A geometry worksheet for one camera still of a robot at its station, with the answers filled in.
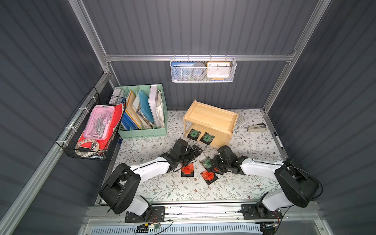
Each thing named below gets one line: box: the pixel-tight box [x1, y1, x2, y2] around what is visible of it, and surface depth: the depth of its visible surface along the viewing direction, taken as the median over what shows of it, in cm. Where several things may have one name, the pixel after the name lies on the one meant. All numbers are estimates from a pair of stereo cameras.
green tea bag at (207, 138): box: [199, 131, 216, 146], surface depth 103 cm
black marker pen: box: [273, 132, 284, 149], surface depth 107 cm
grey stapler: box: [246, 123, 269, 133], surface depth 110 cm
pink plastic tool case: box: [83, 104, 116, 141], surface depth 74 cm
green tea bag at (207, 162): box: [198, 156, 213, 173], surface depth 93 cm
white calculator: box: [235, 117, 247, 127], surface depth 114 cm
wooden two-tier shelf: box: [183, 99, 239, 149], surface depth 91 cm
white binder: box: [147, 84, 161, 128], surface depth 95 cm
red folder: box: [76, 103, 125, 150], surface depth 70 cm
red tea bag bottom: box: [200, 169, 219, 186], surface depth 88 cm
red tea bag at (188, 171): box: [181, 163, 195, 178], surface depth 90 cm
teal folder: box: [138, 90, 155, 124], surface depth 96 cm
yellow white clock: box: [206, 61, 232, 81], surface depth 91 cm
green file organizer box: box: [112, 83, 168, 140], surface depth 99 cm
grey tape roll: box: [190, 62, 207, 80], surface depth 89 cm
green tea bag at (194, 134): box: [186, 128, 202, 141], surface depth 104 cm
